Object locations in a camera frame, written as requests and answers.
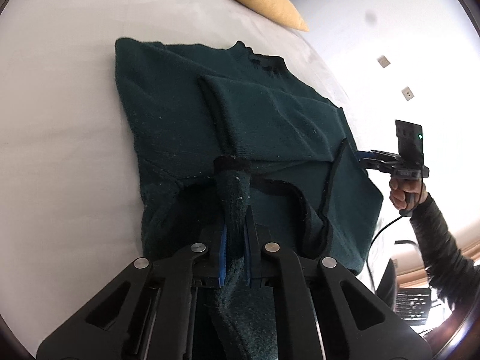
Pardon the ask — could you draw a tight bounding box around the wall socket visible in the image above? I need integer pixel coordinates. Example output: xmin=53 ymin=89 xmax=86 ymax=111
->
xmin=377 ymin=55 xmax=391 ymax=68
xmin=402 ymin=87 xmax=414 ymax=101

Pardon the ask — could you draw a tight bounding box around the person right hand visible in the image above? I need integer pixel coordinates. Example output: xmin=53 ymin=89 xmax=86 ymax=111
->
xmin=389 ymin=178 xmax=428 ymax=211

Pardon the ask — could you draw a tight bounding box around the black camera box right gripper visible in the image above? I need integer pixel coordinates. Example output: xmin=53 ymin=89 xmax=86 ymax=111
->
xmin=395 ymin=119 xmax=424 ymax=165

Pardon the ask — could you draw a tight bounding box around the dark green knit sweater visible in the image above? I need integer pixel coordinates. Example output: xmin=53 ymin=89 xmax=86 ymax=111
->
xmin=115 ymin=38 xmax=383 ymax=359

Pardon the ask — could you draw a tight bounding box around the black cable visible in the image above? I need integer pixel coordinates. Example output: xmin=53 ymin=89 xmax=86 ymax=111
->
xmin=365 ymin=214 xmax=404 ymax=293

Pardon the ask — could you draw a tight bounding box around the laptop computer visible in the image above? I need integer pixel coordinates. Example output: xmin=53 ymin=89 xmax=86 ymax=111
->
xmin=395 ymin=288 xmax=432 ymax=326

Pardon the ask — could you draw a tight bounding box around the wall socket upper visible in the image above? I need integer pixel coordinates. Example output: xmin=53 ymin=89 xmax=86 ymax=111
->
xmin=377 ymin=55 xmax=391 ymax=68

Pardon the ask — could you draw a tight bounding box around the person right forearm dark sleeve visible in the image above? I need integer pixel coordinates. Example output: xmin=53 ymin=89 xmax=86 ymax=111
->
xmin=410 ymin=196 xmax=479 ymax=310

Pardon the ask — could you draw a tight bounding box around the wall socket lower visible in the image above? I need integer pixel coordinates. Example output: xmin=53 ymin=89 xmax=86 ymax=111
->
xmin=402 ymin=87 xmax=414 ymax=101

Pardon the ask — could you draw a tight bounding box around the white bed sheet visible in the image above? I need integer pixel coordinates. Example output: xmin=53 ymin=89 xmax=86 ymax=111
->
xmin=1 ymin=0 xmax=338 ymax=353

